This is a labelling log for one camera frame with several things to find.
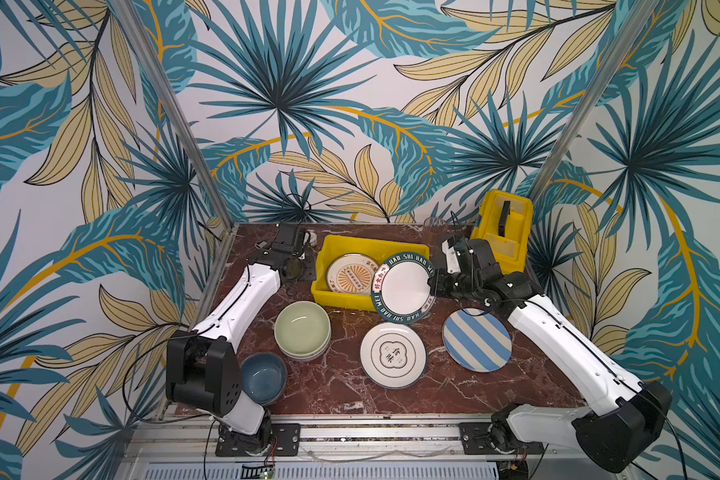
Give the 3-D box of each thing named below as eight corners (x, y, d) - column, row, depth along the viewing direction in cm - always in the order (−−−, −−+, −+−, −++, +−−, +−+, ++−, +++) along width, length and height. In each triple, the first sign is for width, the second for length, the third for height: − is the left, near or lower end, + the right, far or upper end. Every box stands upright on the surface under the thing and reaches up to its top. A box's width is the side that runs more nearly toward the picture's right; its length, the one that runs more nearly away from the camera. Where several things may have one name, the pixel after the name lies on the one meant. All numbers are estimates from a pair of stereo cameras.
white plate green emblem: (360, 389, 83) (360, 387, 81) (360, 325, 95) (360, 322, 93) (430, 389, 83) (431, 387, 82) (421, 325, 95) (423, 322, 93)
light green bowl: (277, 365, 87) (268, 352, 78) (285, 317, 96) (278, 300, 88) (328, 366, 87) (325, 352, 78) (332, 317, 97) (329, 300, 88)
